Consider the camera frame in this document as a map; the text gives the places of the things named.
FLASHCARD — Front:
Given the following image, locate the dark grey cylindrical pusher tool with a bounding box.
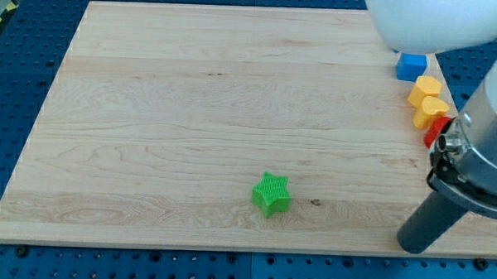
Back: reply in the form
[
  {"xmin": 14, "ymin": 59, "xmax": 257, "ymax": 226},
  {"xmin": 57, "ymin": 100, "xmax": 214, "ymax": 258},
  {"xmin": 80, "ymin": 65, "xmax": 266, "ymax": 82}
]
[{"xmin": 397, "ymin": 191, "xmax": 467, "ymax": 254}]

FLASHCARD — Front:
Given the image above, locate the yellow hexagon block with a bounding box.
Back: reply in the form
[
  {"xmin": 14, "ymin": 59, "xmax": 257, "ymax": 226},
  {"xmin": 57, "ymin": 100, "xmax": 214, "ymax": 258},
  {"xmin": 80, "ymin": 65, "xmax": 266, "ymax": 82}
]
[{"xmin": 408, "ymin": 75, "xmax": 442, "ymax": 108}]

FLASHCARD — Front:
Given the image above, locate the wooden board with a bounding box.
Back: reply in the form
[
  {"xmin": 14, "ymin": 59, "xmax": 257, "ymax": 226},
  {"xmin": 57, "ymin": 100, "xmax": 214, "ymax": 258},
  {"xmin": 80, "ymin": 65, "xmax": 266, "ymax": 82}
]
[{"xmin": 0, "ymin": 0, "xmax": 497, "ymax": 262}]

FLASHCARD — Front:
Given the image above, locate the blue cube block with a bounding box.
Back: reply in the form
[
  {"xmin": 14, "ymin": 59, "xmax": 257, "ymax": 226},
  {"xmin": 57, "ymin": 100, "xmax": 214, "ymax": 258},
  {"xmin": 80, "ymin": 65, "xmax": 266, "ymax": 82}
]
[{"xmin": 395, "ymin": 53, "xmax": 427, "ymax": 81}]

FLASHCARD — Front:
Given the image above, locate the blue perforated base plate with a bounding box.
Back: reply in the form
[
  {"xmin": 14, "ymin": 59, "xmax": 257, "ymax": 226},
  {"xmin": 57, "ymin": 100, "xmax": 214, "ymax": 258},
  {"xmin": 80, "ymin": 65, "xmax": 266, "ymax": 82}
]
[{"xmin": 0, "ymin": 0, "xmax": 497, "ymax": 279}]

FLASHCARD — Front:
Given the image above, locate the yellow heart block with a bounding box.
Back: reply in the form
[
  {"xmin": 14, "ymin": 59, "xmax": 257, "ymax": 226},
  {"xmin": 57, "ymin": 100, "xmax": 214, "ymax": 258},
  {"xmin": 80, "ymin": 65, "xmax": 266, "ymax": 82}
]
[{"xmin": 413, "ymin": 96, "xmax": 450, "ymax": 130}]

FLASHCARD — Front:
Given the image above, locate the red star block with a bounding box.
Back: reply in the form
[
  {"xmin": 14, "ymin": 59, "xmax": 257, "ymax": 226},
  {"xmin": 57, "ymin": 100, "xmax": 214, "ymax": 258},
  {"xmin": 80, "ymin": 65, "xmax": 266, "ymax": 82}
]
[{"xmin": 422, "ymin": 117, "xmax": 453, "ymax": 148}]

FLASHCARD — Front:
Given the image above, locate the green star block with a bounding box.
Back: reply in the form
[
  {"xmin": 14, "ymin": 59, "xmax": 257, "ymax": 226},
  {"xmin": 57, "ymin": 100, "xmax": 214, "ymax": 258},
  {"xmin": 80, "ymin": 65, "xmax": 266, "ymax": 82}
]
[{"xmin": 251, "ymin": 171, "xmax": 292, "ymax": 218}]

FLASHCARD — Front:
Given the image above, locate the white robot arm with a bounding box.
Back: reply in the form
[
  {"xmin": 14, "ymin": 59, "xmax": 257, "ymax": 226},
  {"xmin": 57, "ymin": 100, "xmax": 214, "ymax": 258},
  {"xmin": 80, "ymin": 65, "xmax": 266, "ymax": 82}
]
[{"xmin": 365, "ymin": 0, "xmax": 497, "ymax": 227}]

